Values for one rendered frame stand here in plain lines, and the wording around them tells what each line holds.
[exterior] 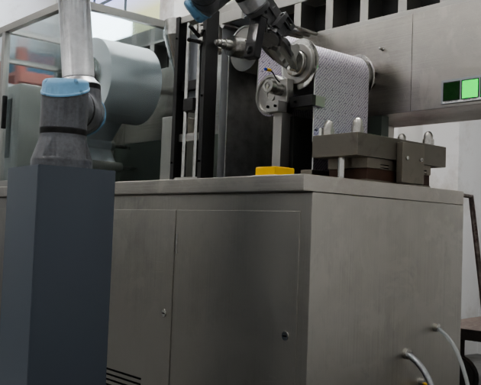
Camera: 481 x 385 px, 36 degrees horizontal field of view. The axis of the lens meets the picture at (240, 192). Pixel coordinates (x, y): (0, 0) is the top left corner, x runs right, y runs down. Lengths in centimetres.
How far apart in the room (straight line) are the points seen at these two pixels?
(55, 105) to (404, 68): 107
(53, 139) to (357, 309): 85
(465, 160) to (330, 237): 343
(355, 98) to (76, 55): 82
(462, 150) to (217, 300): 337
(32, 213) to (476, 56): 127
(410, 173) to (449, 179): 304
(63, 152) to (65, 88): 16
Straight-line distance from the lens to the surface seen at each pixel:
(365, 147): 198
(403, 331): 202
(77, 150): 186
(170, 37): 280
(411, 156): 210
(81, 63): 205
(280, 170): 184
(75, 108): 188
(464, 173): 515
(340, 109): 221
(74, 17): 208
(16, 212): 190
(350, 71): 227
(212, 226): 199
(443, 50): 229
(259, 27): 207
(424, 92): 230
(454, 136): 514
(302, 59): 216
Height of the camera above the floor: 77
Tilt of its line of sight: 3 degrees up
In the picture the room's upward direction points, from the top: 2 degrees clockwise
